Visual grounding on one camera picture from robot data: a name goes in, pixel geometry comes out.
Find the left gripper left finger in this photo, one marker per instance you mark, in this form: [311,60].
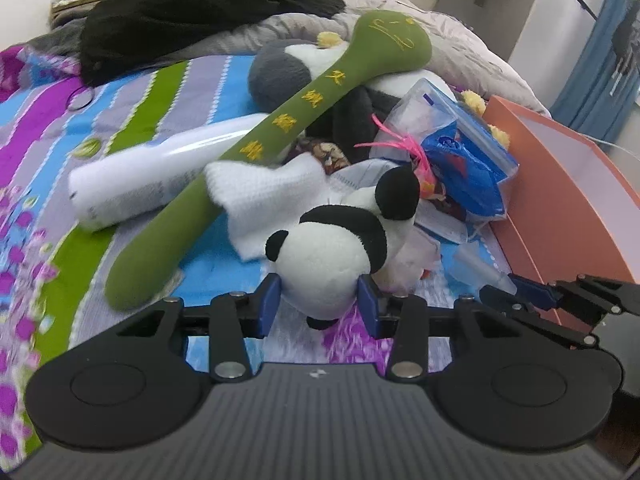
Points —
[214,335]

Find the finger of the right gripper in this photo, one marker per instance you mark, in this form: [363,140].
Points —
[514,289]

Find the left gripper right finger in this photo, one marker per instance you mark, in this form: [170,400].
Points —
[403,319]

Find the small panda plush toy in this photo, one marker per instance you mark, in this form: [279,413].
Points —
[321,258]

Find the white knitted cloth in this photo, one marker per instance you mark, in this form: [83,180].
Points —
[260,200]

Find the blue plastic bag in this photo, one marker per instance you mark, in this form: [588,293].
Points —
[471,179]

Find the orange cardboard box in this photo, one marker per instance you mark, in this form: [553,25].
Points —
[571,210]

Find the pink ribbon snack packet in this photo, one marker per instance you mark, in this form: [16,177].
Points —
[430,188]

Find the colourful striped floral bedsheet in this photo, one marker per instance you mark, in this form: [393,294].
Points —
[52,274]

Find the white cylindrical bottle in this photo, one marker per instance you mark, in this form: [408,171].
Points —
[137,180]

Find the blue curtain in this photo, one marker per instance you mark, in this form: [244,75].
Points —
[594,101]

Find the grey quilt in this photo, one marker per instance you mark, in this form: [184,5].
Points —
[459,56]

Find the grey white penguin plush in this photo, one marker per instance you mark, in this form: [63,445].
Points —
[284,67]

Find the long green plush stick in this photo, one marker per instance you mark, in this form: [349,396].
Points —
[383,42]

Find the grey white wardrobe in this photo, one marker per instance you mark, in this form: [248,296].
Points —
[505,5]

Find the black garment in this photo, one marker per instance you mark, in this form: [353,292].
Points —
[120,36]

